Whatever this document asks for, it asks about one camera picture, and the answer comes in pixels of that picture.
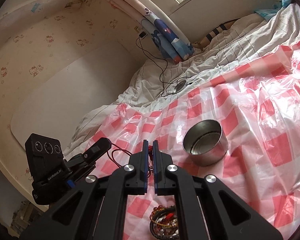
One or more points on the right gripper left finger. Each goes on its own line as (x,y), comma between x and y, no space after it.
(96,207)

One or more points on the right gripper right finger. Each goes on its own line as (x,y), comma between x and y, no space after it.
(206,208)

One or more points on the round silver metal tin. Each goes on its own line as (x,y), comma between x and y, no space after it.
(206,143)

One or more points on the white headboard panel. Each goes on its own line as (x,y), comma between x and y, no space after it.
(56,107)

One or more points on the red white checkered plastic sheet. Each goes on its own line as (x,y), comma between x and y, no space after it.
(258,107)

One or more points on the round grey charger puck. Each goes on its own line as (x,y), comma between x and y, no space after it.
(179,86)

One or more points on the white grid bedsheet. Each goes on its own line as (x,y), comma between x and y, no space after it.
(247,39)

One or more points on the striped pillow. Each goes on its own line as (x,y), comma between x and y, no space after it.
(208,38)

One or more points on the light blue plastic bag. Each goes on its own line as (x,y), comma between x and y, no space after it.
(267,14)

